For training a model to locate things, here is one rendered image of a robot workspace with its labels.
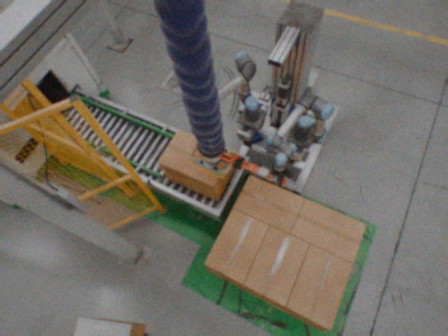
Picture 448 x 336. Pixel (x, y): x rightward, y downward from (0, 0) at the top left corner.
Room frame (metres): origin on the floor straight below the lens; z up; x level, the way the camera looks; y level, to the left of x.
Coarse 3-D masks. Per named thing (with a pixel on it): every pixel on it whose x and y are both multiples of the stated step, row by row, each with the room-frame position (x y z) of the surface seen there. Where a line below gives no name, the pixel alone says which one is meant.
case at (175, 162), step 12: (180, 132) 1.76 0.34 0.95; (180, 144) 1.63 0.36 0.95; (192, 144) 1.60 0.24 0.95; (168, 156) 1.52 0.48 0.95; (180, 156) 1.50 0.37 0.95; (168, 168) 1.42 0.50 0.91; (180, 168) 1.37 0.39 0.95; (192, 168) 1.35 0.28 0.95; (180, 180) 1.37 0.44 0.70; (192, 180) 1.27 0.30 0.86; (204, 180) 1.21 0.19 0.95; (216, 180) 1.19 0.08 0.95; (228, 180) 1.32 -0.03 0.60; (204, 192) 1.22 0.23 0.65; (216, 192) 1.14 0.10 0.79
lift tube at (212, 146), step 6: (180, 72) 1.26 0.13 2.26; (204, 72) 1.25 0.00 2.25; (222, 132) 1.32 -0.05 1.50; (198, 138) 1.28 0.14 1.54; (216, 138) 1.25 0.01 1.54; (222, 138) 1.32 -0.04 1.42; (198, 144) 1.30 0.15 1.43; (204, 144) 1.25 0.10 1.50; (210, 144) 1.24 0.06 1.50; (216, 144) 1.24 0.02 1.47; (222, 144) 1.28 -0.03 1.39; (204, 150) 1.25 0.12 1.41; (210, 150) 1.24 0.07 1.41; (216, 150) 1.24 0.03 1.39
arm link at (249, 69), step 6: (246, 66) 1.76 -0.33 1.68; (252, 66) 1.75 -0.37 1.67; (246, 72) 1.71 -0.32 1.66; (252, 72) 1.71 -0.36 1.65; (240, 78) 1.69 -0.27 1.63; (246, 78) 1.68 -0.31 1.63; (228, 84) 1.68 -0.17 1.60; (234, 84) 1.67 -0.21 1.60; (240, 84) 1.67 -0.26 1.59; (222, 90) 1.65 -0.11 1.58; (228, 90) 1.64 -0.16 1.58; (234, 90) 1.65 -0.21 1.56; (222, 96) 1.62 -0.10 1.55
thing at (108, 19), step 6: (102, 0) 4.25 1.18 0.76; (102, 6) 4.22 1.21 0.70; (108, 6) 4.29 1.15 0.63; (102, 12) 4.23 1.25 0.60; (108, 12) 4.25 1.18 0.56; (102, 18) 4.27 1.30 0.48; (108, 18) 4.22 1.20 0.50; (108, 24) 4.23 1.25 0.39; (114, 24) 4.26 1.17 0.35; (108, 30) 4.26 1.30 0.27; (114, 30) 4.22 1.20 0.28; (114, 36) 4.22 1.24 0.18
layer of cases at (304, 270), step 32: (256, 192) 1.15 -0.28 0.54; (288, 192) 1.09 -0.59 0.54; (224, 224) 0.89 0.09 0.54; (256, 224) 0.83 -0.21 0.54; (288, 224) 0.77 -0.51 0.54; (320, 224) 0.72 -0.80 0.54; (352, 224) 0.66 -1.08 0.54; (224, 256) 0.60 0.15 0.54; (256, 256) 0.54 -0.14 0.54; (288, 256) 0.49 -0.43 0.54; (320, 256) 0.43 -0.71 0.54; (352, 256) 0.38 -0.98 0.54; (256, 288) 0.27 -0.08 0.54; (288, 288) 0.22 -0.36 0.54; (320, 288) 0.17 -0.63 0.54; (320, 320) -0.07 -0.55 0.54
